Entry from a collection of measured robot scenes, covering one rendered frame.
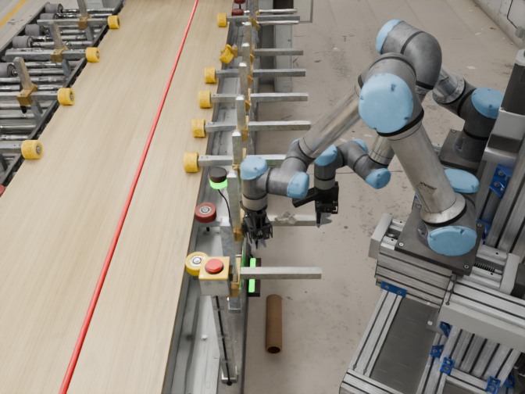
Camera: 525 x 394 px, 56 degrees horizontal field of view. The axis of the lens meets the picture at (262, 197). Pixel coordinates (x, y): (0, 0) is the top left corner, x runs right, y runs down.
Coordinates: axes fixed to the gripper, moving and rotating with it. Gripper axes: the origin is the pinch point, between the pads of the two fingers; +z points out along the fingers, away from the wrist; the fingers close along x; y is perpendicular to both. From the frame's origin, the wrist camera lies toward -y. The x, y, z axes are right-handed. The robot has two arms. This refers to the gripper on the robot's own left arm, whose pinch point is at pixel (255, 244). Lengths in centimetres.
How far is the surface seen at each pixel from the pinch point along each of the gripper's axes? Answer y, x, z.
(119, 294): 0.5, -45.8, 5.3
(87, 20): -223, -40, -1
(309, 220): -13.2, 25.2, 9.3
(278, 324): -25, 16, 88
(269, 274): 5.4, 2.5, 10.4
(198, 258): -4.5, -19.0, 4.2
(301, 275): 9.2, 12.8, 10.9
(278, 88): -253, 101, 91
